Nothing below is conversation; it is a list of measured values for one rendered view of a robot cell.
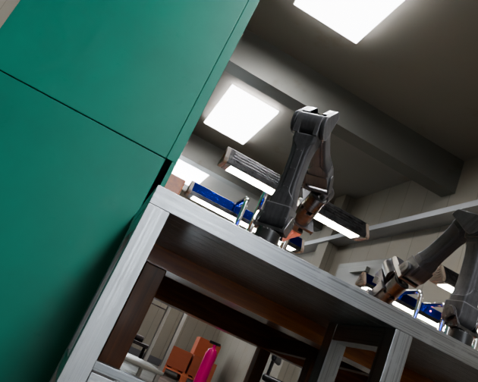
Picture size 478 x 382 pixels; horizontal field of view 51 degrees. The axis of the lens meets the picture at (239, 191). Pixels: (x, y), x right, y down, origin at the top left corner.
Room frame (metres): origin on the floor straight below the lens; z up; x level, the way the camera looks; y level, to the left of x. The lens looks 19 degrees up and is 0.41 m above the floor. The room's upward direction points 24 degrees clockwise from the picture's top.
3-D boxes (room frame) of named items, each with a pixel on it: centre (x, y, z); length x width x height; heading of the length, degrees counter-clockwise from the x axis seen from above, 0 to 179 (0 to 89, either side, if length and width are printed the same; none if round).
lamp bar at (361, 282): (2.49, -1.03, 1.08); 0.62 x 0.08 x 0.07; 102
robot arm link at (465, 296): (1.32, -0.69, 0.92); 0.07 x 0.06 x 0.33; 111
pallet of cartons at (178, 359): (8.64, -0.40, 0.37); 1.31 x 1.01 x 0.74; 12
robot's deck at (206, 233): (1.49, -0.35, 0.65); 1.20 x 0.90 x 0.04; 102
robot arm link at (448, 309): (1.31, -0.69, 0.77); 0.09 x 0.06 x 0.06; 111
